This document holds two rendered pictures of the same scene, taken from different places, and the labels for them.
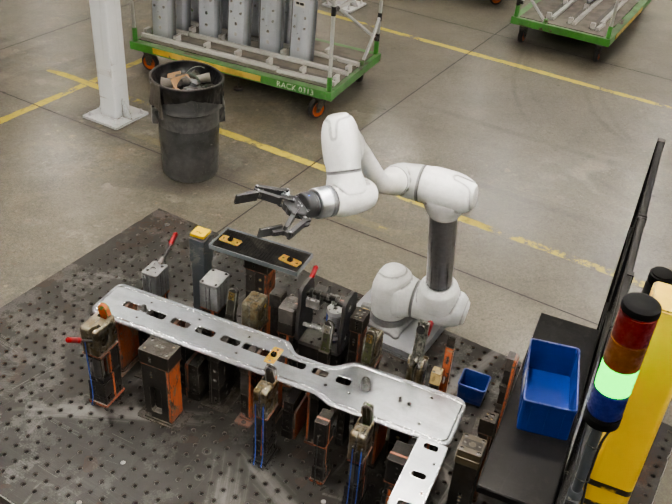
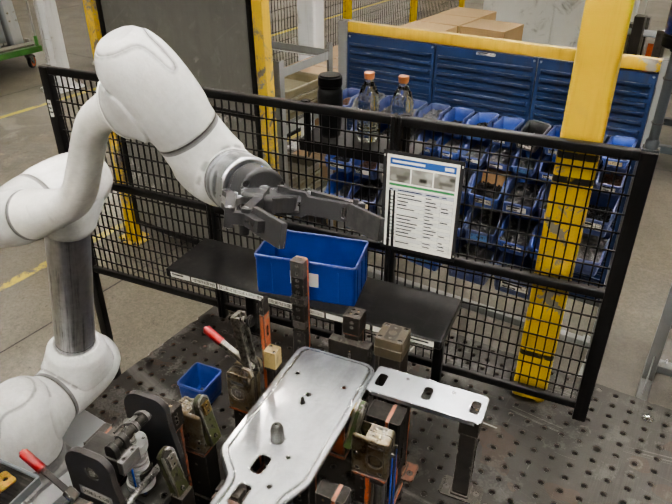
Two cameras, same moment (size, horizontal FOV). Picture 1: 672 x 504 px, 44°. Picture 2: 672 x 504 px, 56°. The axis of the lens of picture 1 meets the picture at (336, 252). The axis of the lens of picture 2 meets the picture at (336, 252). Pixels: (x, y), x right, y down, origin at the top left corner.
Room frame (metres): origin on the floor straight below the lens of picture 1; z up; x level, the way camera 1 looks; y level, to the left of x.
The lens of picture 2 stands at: (1.80, 0.88, 2.10)
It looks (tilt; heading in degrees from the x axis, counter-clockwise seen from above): 31 degrees down; 273
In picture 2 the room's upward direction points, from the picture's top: straight up
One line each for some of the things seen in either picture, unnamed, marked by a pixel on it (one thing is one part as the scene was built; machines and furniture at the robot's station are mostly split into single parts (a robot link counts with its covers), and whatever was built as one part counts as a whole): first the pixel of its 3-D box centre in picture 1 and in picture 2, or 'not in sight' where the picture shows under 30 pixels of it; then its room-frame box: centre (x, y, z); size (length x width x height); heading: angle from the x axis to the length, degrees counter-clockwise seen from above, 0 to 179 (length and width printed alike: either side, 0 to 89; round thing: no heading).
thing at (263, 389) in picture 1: (265, 421); not in sight; (1.93, 0.19, 0.87); 0.12 x 0.09 x 0.35; 159
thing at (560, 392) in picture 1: (548, 387); (312, 266); (1.96, -0.72, 1.09); 0.30 x 0.17 x 0.13; 167
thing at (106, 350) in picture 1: (102, 360); not in sight; (2.15, 0.80, 0.88); 0.15 x 0.11 x 0.36; 159
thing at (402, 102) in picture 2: not in sight; (401, 111); (1.71, -0.85, 1.53); 0.06 x 0.06 x 0.20
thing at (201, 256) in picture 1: (202, 281); not in sight; (2.60, 0.52, 0.92); 0.08 x 0.08 x 0.44; 69
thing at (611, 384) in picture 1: (617, 374); not in sight; (1.15, -0.54, 1.90); 0.07 x 0.07 x 0.06
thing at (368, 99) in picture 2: not in sight; (368, 107); (1.81, -0.89, 1.53); 0.06 x 0.06 x 0.20
